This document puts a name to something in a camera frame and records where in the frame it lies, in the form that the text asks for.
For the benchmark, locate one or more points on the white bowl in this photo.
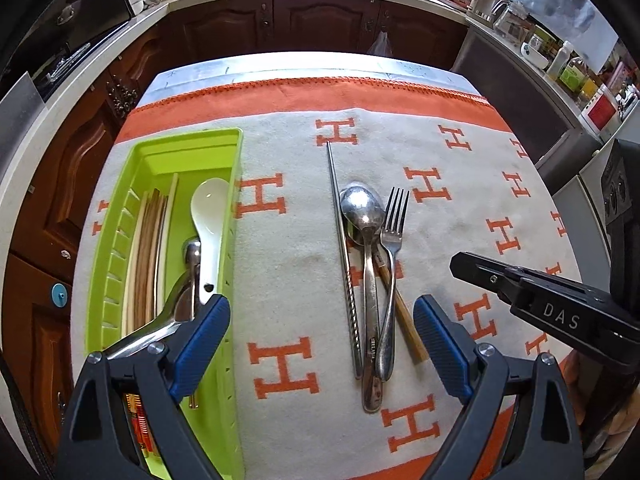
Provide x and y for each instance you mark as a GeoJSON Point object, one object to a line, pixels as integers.
{"type": "Point", "coordinates": [535, 55]}

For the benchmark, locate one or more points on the red label box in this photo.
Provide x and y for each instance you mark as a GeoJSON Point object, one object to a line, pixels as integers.
{"type": "Point", "coordinates": [602, 110]}

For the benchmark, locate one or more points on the clear plastic bottle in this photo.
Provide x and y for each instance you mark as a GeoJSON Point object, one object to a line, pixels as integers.
{"type": "Point", "coordinates": [559, 62]}

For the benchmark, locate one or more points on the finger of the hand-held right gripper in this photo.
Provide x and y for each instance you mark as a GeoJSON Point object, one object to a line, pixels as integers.
{"type": "Point", "coordinates": [480, 272]}

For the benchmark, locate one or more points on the metal fork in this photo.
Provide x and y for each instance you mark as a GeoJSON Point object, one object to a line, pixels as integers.
{"type": "Point", "coordinates": [392, 240]}

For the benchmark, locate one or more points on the pale blue table cover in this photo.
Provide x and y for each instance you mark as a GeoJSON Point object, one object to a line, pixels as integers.
{"type": "Point", "coordinates": [300, 67]}

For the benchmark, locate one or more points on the metal chopstick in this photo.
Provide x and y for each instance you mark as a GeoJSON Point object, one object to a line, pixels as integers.
{"type": "Point", "coordinates": [343, 260]}

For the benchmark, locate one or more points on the orange grey printed blanket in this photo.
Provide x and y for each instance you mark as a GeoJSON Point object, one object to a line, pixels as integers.
{"type": "Point", "coordinates": [300, 210]}

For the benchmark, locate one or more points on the white hanging cloth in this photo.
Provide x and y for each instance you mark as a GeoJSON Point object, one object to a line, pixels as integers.
{"type": "Point", "coordinates": [575, 5]}

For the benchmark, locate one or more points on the green packaged box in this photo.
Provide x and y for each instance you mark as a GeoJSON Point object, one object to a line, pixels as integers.
{"type": "Point", "coordinates": [570, 75]}

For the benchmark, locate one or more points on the black gas stove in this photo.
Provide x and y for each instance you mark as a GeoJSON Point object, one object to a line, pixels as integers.
{"type": "Point", "coordinates": [65, 62]}

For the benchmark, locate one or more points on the brown wooden kitchen cabinets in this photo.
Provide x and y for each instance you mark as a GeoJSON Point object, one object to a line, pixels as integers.
{"type": "Point", "coordinates": [310, 20]}

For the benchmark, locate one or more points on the green plastic utensil tray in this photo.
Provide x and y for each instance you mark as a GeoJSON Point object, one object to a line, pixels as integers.
{"type": "Point", "coordinates": [150, 152]}

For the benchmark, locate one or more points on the blue round hook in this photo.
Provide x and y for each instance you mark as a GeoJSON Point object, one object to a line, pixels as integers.
{"type": "Point", "coordinates": [59, 294]}

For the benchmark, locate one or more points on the white ceramic spoon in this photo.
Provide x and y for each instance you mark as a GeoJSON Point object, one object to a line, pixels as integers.
{"type": "Point", "coordinates": [210, 205]}

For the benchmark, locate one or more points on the glass pitcher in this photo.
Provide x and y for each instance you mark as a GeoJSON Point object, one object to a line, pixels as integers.
{"type": "Point", "coordinates": [512, 22]}

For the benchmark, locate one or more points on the hanging plastic bag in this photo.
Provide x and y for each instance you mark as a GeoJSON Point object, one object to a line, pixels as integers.
{"type": "Point", "coordinates": [382, 46]}

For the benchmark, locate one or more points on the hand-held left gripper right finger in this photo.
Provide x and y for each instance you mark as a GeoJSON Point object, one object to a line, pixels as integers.
{"type": "Point", "coordinates": [440, 345]}

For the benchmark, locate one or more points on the bunch of keys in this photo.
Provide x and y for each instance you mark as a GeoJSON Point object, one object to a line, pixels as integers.
{"type": "Point", "coordinates": [122, 97]}

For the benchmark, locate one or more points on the brown wooden chopstick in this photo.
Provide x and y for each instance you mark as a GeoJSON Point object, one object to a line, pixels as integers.
{"type": "Point", "coordinates": [411, 330]}

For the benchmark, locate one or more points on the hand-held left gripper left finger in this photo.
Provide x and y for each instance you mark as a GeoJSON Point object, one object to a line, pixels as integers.
{"type": "Point", "coordinates": [200, 350]}

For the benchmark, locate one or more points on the large metal spoon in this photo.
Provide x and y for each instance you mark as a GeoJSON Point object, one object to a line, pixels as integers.
{"type": "Point", "coordinates": [362, 207]}

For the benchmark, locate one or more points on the stainless steel panel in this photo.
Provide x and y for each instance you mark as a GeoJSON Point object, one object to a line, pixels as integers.
{"type": "Point", "coordinates": [22, 125]}

